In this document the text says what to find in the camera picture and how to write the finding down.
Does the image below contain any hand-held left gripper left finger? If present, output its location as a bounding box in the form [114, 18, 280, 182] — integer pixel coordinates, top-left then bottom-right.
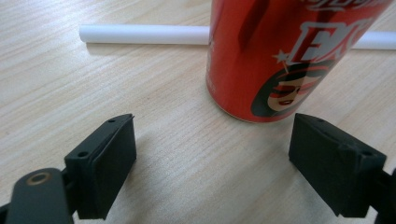
[64, 113, 138, 220]

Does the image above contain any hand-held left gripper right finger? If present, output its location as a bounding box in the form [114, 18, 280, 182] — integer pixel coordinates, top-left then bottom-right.
[288, 112, 388, 218]

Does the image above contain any red drink can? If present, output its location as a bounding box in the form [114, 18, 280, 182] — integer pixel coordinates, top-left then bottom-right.
[205, 0, 395, 123]

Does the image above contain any white tube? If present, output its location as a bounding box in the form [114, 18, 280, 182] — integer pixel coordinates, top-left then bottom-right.
[78, 23, 396, 50]

